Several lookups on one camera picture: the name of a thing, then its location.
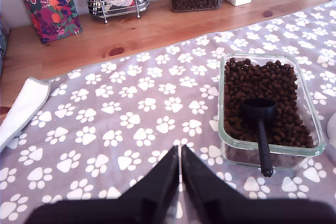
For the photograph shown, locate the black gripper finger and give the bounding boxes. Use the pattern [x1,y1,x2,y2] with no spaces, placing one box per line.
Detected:
[181,144,247,224]
[119,144,181,224]

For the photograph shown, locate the black plastic measuring scoop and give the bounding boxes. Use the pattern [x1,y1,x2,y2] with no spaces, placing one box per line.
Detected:
[240,97,278,178]

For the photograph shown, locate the rectangular glass food container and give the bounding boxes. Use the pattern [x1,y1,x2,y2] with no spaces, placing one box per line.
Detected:
[217,52,327,173]

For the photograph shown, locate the brown cat kibble heap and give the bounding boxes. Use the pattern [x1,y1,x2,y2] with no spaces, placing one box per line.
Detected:
[224,58,316,149]

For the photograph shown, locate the grey paw print cloth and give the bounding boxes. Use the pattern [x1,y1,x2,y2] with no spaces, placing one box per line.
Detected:
[0,0,336,224]

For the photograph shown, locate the white folded towel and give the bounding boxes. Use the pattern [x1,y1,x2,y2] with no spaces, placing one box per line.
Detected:
[0,76,52,153]

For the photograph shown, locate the floral tissue box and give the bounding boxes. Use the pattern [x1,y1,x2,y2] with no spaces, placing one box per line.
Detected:
[10,0,83,45]

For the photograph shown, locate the dark printed cardboard box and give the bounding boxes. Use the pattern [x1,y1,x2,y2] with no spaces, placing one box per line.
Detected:
[0,18,11,77]

